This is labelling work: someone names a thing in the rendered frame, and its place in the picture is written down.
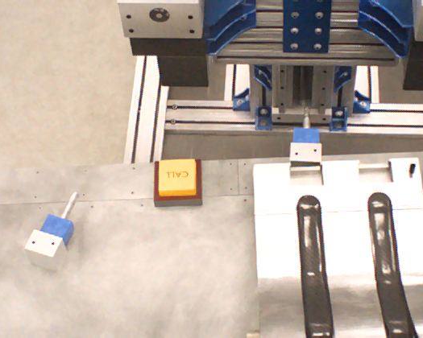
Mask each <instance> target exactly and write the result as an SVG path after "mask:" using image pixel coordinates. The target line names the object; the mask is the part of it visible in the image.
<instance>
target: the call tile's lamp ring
mask: <svg viewBox="0 0 423 338"><path fill-rule="evenodd" d="M195 163H197V196H175V197H158V178H159V160H158V161H155V171H154V200H192V199H201V160H200V159H197V160H195Z"/></svg>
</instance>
